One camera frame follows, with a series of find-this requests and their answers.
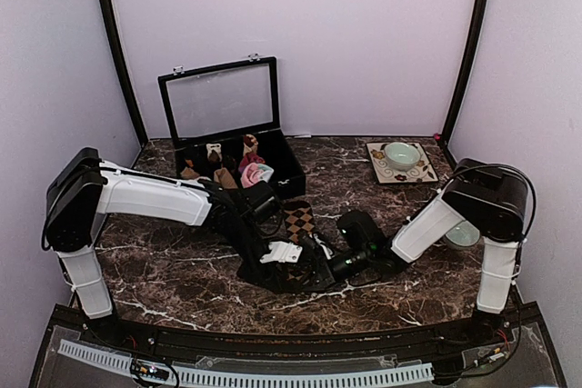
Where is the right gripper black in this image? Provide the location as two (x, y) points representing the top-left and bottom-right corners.
(296, 245), (372, 292)

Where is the pink mint patterned sock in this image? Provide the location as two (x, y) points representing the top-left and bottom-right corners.
(241, 163), (274, 188)

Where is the brown argyle sock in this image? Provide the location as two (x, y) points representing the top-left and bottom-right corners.
(282, 200), (335, 293)

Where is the black glass-lid storage box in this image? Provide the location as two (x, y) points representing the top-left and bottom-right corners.
(157, 56), (306, 199)

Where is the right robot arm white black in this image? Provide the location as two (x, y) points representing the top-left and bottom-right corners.
(327, 158), (537, 346)

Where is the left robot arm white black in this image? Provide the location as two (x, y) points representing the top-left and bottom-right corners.
(42, 147), (297, 348)

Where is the rolled tan sock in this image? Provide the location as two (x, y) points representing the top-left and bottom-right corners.
(214, 167), (238, 190)

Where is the rolled purple orange sock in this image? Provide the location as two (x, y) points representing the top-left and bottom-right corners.
(238, 152), (265, 174)

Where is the rolled cream brown sock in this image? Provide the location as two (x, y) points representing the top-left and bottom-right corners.
(243, 134), (258, 155)

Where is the rolled white brown sock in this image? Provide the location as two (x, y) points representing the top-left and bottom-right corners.
(206, 143), (223, 164)

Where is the rolled brown orange sock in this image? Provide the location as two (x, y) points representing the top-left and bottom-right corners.
(180, 159), (201, 180)

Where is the celadon bowl on table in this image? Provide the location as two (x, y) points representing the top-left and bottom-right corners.
(443, 221), (481, 251)

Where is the square floral ceramic plate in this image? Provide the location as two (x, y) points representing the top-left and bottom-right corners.
(366, 142), (438, 184)

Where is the celadon bowl on plate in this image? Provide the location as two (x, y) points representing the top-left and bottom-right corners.
(382, 142), (421, 172)

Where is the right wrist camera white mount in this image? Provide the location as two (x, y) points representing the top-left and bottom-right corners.
(298, 232), (335, 260)

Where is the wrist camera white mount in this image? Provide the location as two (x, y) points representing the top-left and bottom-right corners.
(260, 241), (303, 264)
(298, 232), (335, 260)

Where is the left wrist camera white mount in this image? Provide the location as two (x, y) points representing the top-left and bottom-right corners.
(260, 241), (303, 264)

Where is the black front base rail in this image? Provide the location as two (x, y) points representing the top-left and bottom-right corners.
(49, 301), (542, 362)

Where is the white slotted cable duct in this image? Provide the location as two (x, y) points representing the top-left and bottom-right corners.
(57, 340), (434, 387)

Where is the left black frame post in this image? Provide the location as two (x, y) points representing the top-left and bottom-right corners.
(98, 0), (148, 147)

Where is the black frame post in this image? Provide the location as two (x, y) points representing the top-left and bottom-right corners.
(98, 0), (148, 147)
(440, 0), (487, 144)

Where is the right black frame post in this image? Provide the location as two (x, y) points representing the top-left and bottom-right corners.
(440, 0), (487, 144)

